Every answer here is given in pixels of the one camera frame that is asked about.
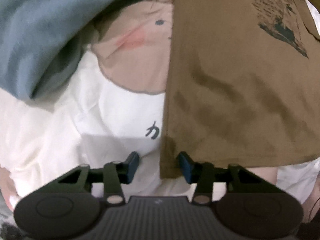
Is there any brown printed t-shirt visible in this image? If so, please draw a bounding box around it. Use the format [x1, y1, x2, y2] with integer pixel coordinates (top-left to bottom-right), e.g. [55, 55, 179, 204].
[159, 0, 320, 179]

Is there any white cartoon-print bed sheet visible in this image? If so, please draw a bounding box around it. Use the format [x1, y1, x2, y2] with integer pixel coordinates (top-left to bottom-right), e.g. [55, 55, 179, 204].
[0, 0, 320, 220]

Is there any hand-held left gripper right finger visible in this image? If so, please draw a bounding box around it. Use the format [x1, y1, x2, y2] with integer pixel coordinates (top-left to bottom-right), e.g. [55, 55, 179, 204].
[176, 151, 270, 204]

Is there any grey-blue sweatshirt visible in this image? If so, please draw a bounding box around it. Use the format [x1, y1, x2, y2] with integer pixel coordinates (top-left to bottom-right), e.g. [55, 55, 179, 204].
[0, 0, 170, 100]

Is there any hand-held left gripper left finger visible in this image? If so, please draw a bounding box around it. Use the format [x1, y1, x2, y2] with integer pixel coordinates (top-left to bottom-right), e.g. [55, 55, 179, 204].
[57, 151, 140, 204]

